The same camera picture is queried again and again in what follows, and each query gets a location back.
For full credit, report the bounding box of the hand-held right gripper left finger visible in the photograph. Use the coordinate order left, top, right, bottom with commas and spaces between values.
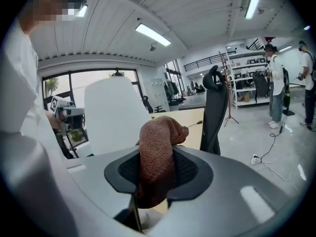
104, 148, 142, 195

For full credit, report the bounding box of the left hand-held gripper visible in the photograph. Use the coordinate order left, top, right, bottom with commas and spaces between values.
50, 95, 85, 136

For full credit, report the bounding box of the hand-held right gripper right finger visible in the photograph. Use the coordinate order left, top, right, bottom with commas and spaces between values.
166, 145, 214, 203

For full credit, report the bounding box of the brown cloth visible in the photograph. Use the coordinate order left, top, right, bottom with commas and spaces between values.
135, 116, 190, 209

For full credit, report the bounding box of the person's left hand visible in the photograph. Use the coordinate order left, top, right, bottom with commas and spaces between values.
45, 110, 66, 131

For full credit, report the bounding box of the large black-framed window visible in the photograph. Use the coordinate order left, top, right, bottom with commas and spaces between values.
41, 68, 140, 110

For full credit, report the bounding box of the person's white shirt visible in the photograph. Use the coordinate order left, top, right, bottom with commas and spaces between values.
0, 21, 68, 162

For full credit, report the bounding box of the black mesh office chair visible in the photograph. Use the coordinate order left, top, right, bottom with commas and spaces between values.
199, 65, 229, 156

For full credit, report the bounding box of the small black office chair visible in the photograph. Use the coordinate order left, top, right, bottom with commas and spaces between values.
141, 95, 154, 114

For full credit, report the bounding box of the white locker cabinet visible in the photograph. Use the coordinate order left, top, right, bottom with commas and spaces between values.
151, 76, 171, 113

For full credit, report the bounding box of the wooden coat rack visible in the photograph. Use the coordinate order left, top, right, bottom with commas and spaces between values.
218, 50, 239, 128

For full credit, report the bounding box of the long ceiling light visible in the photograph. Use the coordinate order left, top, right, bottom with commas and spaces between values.
244, 0, 265, 20
135, 23, 172, 47
76, 4, 88, 18

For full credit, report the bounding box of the white shelving unit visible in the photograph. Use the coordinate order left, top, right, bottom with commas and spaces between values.
225, 48, 273, 110

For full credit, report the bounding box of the black backpack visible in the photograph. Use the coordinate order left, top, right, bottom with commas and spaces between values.
252, 70, 271, 104

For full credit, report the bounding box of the black balcony railing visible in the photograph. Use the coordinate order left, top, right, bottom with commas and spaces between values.
183, 50, 238, 72

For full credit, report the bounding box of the black floor cable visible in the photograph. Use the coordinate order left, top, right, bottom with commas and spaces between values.
260, 129, 285, 160

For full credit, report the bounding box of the white floor cable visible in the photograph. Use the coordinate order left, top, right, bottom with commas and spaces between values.
260, 157, 299, 190

